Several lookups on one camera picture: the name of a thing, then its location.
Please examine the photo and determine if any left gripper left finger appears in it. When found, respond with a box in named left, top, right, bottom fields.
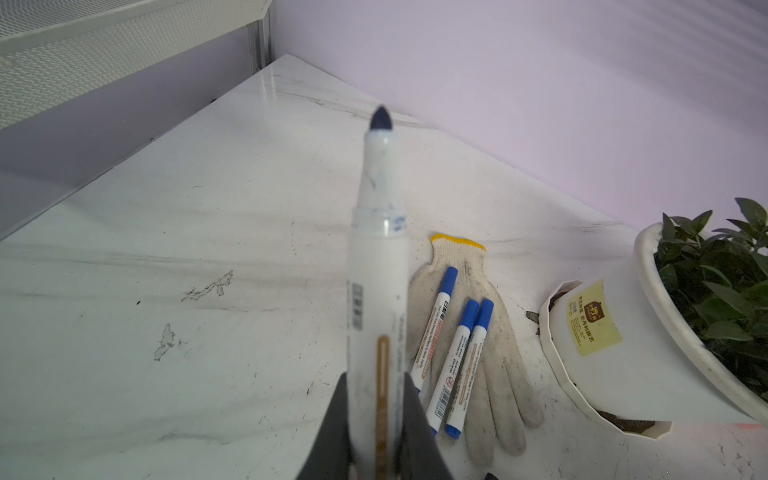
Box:
left=296, top=373, right=351, bottom=480

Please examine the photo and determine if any white knit work glove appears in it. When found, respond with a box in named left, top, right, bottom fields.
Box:
left=406, top=234, right=544, bottom=467

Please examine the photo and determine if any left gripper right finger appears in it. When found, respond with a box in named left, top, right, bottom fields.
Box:
left=398, top=373, right=453, bottom=480

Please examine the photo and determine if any green potted plant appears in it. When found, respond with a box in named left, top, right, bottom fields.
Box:
left=539, top=198, right=767, bottom=440

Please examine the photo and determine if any white marker pen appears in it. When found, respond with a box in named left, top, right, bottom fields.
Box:
left=347, top=106, right=409, bottom=479
left=411, top=266, right=458, bottom=391
left=426, top=299, right=480, bottom=436
left=445, top=299, right=494, bottom=439

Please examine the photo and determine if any white two-tier mesh rack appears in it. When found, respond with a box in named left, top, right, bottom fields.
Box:
left=1, top=0, right=271, bottom=127

